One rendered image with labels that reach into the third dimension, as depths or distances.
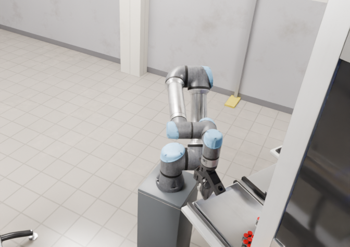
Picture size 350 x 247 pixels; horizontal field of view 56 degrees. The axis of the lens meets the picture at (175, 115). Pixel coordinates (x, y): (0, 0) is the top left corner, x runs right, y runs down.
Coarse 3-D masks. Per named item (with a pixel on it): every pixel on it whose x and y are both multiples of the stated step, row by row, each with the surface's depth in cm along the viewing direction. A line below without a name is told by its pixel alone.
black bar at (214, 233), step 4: (188, 204) 151; (192, 204) 151; (192, 208) 149; (196, 208) 149; (196, 212) 147; (196, 216) 147; (200, 216) 145; (200, 220) 145; (204, 220) 143; (204, 224) 143; (208, 224) 142; (208, 228) 141; (212, 228) 140; (212, 232) 139; (216, 232) 139; (216, 236) 137; (220, 236) 137; (220, 240) 136; (224, 240) 136; (220, 244) 136; (224, 244) 134
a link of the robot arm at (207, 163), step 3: (219, 156) 140; (201, 159) 141; (204, 159) 139; (207, 159) 144; (204, 162) 139; (207, 162) 138; (210, 162) 137; (213, 162) 138; (216, 162) 138; (204, 165) 140; (207, 165) 139; (210, 165) 138; (213, 165) 139; (216, 165) 140
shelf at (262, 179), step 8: (272, 168) 178; (248, 176) 172; (256, 176) 172; (264, 176) 173; (256, 184) 167; (264, 184) 167; (264, 192) 163; (184, 208) 151; (192, 216) 147; (192, 224) 146; (200, 224) 144; (200, 232) 142; (208, 232) 141; (208, 240) 138; (216, 240) 138
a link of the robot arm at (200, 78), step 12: (192, 72) 168; (204, 72) 169; (192, 84) 169; (204, 84) 168; (192, 96) 170; (204, 96) 170; (192, 108) 170; (204, 108) 169; (192, 120) 169; (192, 144) 166; (192, 156) 163; (192, 168) 165
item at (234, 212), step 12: (228, 192) 161; (240, 192) 161; (204, 204) 153; (216, 204) 154; (228, 204) 154; (240, 204) 155; (252, 204) 156; (204, 216) 146; (216, 216) 148; (228, 216) 149; (240, 216) 149; (252, 216) 150; (216, 228) 140; (228, 228) 143; (240, 228) 144; (252, 228) 144; (228, 240) 134; (240, 240) 138
